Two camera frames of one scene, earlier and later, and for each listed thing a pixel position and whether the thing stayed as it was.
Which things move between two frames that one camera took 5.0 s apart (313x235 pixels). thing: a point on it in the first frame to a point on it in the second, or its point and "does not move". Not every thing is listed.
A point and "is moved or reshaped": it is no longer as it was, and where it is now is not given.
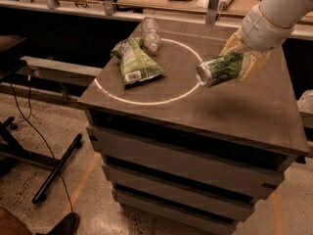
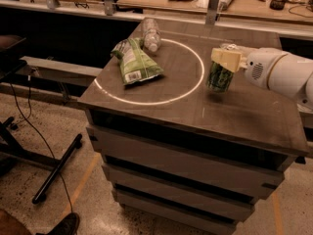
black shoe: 68,225 does not move
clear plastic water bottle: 151,33 does not move
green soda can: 219,70 is moved or reshaped
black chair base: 11,148 does not move
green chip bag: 135,64 does not move
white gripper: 263,32 to 258,69
